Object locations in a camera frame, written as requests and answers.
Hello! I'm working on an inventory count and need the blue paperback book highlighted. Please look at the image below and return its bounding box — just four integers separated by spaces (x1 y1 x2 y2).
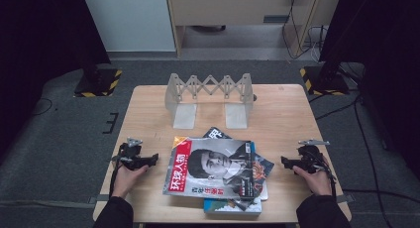
203 197 263 217

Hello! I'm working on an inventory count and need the portrait cover magazine red label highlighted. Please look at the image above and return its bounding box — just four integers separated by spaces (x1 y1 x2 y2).
161 135 258 200

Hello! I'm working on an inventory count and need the black hanging power cable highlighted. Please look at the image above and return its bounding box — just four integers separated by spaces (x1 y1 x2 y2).
281 0 319 60

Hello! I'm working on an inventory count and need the grey tape strip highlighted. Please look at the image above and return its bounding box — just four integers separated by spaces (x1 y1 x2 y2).
335 193 357 204
87 193 112 205

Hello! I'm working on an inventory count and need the person's right hand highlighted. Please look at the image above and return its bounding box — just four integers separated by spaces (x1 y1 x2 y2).
292 155 333 197

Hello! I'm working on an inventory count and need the white cables bundle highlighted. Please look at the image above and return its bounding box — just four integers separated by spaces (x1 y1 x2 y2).
306 24 329 63

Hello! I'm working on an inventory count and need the black stand with striped base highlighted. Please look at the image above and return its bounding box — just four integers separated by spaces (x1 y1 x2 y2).
298 54 351 97
72 54 124 99

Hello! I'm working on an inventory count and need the black floor cable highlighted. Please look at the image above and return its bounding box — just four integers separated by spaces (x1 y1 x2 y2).
353 100 386 228
341 187 420 204
32 97 54 117
308 92 364 122

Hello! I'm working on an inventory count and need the person's left hand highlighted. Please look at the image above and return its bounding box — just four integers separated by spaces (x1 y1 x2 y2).
111 163 151 200

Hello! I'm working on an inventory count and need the white panel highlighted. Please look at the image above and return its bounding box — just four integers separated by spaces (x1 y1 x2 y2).
80 0 177 54

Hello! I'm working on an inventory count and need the grey expandable metal book rack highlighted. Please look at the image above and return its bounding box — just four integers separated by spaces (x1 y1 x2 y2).
163 72 256 130

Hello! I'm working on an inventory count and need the hand-held gripper black cable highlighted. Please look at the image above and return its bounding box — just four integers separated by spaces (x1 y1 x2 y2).
108 157 123 200
315 153 339 203

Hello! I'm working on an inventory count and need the dark curtain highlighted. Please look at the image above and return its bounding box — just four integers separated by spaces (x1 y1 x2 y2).
0 0 112 163
318 0 420 181

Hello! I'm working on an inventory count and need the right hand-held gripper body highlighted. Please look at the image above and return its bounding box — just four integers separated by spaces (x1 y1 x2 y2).
291 138 331 174

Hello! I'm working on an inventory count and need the left hand-held gripper black cable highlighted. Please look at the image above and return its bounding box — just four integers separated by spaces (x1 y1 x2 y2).
108 157 123 200

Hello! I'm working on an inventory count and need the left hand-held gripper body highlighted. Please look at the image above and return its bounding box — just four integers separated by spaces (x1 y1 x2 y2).
111 137 154 171

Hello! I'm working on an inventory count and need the light wooden cabinet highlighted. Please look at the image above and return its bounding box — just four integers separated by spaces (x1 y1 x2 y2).
164 0 343 58

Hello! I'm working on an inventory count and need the right hand-held gripper black cable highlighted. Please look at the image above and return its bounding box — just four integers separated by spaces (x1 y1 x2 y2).
315 153 339 203

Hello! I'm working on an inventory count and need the dark illustrated magazine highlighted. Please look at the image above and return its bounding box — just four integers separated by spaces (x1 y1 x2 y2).
201 126 275 212

